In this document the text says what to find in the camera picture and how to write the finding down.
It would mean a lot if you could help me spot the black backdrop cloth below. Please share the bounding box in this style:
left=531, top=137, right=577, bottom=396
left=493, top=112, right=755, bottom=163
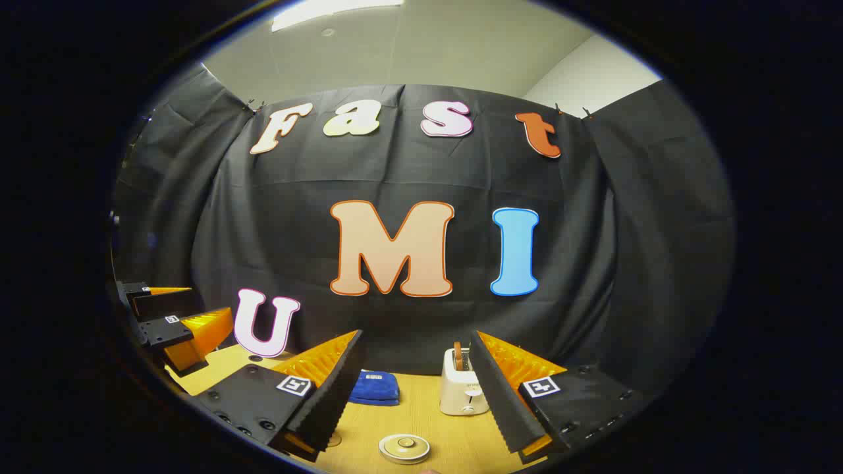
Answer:
left=112, top=63, right=735, bottom=396

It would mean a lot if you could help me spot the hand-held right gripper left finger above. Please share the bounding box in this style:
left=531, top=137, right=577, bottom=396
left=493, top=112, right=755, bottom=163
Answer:
left=188, top=329, right=365, bottom=461

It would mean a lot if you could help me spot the white toaster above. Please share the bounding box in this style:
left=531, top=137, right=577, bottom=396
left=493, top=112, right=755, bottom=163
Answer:
left=439, top=348, right=490, bottom=417

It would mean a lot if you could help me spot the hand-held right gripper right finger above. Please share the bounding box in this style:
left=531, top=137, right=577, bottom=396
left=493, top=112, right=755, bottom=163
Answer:
left=469, top=330, right=643, bottom=465

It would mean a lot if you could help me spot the blue folded towel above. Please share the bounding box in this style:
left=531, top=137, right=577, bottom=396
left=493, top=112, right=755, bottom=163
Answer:
left=348, top=370, right=400, bottom=406

